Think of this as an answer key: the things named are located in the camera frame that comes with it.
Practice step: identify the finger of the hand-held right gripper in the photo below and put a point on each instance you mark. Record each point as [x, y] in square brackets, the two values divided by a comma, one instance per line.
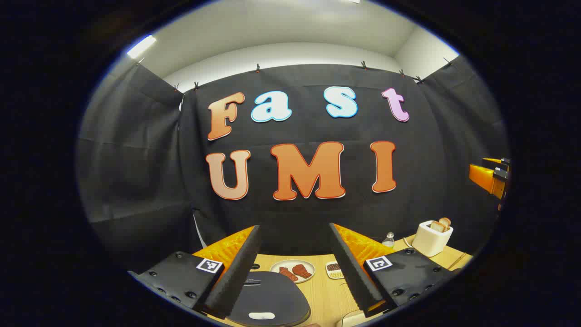
[494, 161]
[483, 177]

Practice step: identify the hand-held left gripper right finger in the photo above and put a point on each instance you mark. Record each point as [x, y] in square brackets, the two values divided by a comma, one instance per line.
[352, 272]

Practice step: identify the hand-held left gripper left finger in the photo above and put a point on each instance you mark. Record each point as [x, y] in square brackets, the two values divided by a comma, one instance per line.
[236, 277]

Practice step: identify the black silver rice cooker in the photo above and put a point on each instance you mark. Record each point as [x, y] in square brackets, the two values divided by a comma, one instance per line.
[272, 295]

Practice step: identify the clear rice container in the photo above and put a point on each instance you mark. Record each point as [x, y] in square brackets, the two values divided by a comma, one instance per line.
[349, 319]

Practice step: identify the white divided grain dish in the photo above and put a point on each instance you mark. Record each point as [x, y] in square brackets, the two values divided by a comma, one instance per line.
[333, 270]

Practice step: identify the white round plate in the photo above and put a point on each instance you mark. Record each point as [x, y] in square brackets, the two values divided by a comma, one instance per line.
[308, 277]

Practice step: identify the green label plastic bottle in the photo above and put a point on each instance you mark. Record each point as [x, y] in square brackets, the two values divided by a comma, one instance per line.
[388, 241]

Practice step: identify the red meat piece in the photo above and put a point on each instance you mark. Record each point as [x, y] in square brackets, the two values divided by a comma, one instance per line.
[288, 274]
[302, 270]

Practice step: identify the toast slice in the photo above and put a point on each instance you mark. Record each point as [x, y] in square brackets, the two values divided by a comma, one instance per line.
[446, 222]
[437, 226]

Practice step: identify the white toaster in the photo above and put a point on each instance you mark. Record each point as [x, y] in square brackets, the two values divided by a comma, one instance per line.
[429, 243]

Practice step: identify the black backdrop cloth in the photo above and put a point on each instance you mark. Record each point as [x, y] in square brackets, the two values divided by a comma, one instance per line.
[150, 159]

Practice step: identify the row of black cloth clips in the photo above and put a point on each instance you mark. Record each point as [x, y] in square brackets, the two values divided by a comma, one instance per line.
[363, 65]

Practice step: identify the ceiling light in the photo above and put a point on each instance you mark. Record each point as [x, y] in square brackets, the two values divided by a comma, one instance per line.
[141, 46]

